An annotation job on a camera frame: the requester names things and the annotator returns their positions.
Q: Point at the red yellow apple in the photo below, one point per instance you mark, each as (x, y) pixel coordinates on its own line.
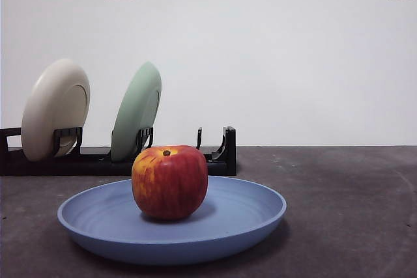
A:
(169, 183)

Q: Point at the blue plate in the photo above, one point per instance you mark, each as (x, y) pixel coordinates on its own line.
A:
(97, 226)

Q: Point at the green plate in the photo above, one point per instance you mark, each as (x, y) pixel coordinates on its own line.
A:
(137, 108)

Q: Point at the black plate rack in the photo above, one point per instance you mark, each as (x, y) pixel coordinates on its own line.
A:
(65, 167)

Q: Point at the cream plate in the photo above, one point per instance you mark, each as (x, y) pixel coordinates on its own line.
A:
(45, 105)

